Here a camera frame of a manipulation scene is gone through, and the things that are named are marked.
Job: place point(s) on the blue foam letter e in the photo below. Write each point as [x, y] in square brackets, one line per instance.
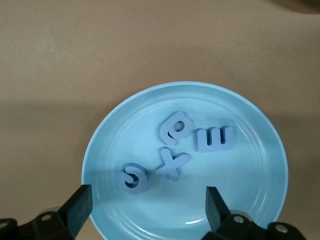
[142, 185]

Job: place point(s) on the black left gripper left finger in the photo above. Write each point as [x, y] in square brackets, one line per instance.
[75, 212]

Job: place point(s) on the blue foam letter X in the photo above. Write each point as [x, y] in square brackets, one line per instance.
[171, 163]

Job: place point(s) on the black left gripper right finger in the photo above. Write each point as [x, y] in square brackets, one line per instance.
[221, 220]

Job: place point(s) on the blue foam letter m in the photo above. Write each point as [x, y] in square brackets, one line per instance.
[215, 146]

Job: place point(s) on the blue foam letter a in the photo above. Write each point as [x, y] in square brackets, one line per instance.
[165, 131]

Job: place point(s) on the blue plate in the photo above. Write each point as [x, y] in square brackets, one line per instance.
[237, 180]

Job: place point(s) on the brown table cover mat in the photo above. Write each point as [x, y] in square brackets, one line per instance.
[100, 50]

